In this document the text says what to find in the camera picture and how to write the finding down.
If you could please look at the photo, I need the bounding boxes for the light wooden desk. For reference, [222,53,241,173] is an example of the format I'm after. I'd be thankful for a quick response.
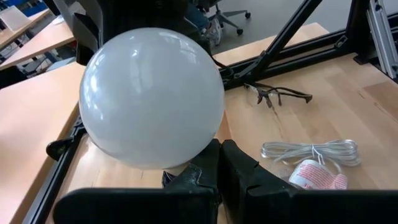
[0,62,85,224]

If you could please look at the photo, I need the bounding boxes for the black eyeglasses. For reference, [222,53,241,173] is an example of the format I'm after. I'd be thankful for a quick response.
[243,82,313,109]

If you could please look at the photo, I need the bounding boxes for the wooden room desk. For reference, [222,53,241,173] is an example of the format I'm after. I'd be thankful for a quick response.
[0,8,77,71]

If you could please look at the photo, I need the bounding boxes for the white globe lightbulb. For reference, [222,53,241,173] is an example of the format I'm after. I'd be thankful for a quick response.
[79,27,225,177]

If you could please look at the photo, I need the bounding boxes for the clear bundled power cord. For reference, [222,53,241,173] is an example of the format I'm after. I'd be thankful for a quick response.
[260,139,361,190]

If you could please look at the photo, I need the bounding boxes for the person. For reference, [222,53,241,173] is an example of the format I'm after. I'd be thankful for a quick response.
[185,0,223,47]

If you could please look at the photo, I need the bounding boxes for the black aluminium table frame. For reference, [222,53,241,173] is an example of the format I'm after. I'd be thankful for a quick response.
[23,0,398,224]

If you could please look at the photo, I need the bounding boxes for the grey office chair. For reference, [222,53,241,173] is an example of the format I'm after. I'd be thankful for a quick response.
[206,0,252,35]

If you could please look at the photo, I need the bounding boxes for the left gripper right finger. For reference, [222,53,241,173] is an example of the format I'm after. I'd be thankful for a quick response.
[219,139,398,224]

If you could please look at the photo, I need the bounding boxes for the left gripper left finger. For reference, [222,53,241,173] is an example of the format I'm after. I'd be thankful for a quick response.
[52,139,222,224]

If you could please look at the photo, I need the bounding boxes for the silver aluminium bracket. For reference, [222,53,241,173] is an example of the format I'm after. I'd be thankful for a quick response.
[366,0,398,80]

